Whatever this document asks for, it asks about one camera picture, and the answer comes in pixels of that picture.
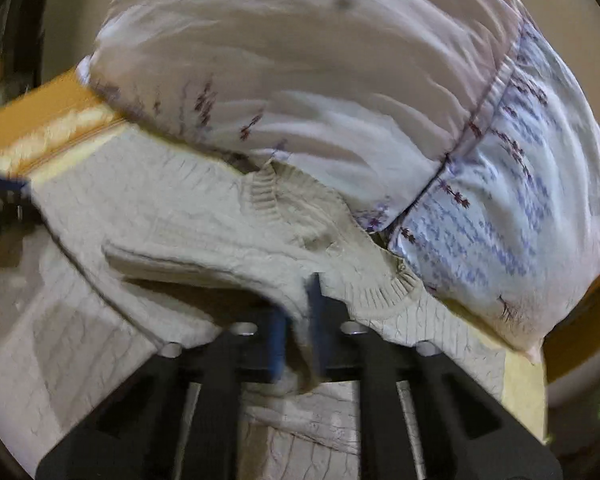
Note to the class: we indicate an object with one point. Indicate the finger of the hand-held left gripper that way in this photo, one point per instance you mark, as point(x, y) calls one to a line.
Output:
point(2, 207)

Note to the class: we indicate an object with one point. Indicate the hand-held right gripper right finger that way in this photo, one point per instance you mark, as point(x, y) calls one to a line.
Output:
point(319, 332)

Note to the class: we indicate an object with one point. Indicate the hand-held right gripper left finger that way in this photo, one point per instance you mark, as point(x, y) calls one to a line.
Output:
point(278, 347)

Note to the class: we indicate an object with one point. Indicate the pillow with blue lavender print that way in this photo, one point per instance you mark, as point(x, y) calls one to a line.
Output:
point(520, 200)

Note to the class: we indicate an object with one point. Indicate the white pillow with lavender sprigs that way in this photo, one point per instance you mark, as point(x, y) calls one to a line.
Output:
point(300, 85)

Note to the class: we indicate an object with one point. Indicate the wooden bed frame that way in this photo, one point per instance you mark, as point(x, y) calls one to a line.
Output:
point(585, 320)

